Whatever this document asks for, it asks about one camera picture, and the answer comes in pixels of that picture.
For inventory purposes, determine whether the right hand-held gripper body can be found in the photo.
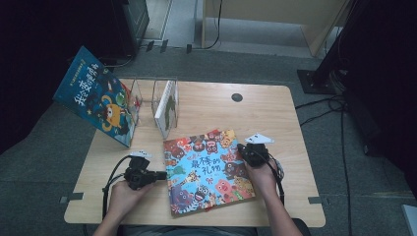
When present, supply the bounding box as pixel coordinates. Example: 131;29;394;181
244;132;274;168

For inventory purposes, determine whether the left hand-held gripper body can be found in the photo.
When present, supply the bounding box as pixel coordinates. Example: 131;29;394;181
123;149;155;191

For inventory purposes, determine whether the light blue animals picture book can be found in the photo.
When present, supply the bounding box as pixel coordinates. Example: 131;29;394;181
162;128;257;217

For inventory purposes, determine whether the white caterpillar picture book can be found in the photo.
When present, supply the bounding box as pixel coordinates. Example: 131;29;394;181
153;80;180;141

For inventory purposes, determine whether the clear acrylic book rack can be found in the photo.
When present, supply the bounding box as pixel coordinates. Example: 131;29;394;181
116;77;181;141

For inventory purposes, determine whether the dark blue monster picture book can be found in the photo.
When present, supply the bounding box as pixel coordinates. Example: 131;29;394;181
52;45;139;148

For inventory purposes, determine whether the person's right hand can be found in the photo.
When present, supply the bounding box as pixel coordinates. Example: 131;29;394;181
245;158;279;198

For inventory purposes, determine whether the person's left hand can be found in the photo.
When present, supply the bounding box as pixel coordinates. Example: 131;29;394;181
107;180;153;219

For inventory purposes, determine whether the person's lap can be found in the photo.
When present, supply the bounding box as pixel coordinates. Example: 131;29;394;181
117;225;260;236

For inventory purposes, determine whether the grey tape strip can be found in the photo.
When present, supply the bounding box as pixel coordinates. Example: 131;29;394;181
59;192;85;205
308;196;330;205

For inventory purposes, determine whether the black metal stand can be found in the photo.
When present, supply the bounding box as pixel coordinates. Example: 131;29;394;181
296;0;362;96

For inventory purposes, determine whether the beige wooden furniture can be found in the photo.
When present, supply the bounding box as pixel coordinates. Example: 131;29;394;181
201;0;350;57

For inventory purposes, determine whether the black cabinet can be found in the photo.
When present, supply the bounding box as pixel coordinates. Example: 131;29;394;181
111;0;150;58

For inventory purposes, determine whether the dark curtain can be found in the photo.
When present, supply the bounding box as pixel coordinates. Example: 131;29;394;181
340;0;417;198
0;0;114;155

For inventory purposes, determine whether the white flat object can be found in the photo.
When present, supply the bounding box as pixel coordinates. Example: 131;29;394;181
401;205;417;236

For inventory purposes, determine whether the right hand-held gripper black cable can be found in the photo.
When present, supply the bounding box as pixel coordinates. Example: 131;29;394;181
262;151;285;206

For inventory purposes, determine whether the long black floor cable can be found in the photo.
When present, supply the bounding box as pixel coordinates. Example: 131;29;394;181
339;101;352;236

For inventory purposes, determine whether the black cable by cabinet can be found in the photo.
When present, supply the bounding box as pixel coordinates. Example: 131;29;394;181
104;53;136;69

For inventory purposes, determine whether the black hanging cable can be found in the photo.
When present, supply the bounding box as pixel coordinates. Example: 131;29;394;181
192;0;224;51

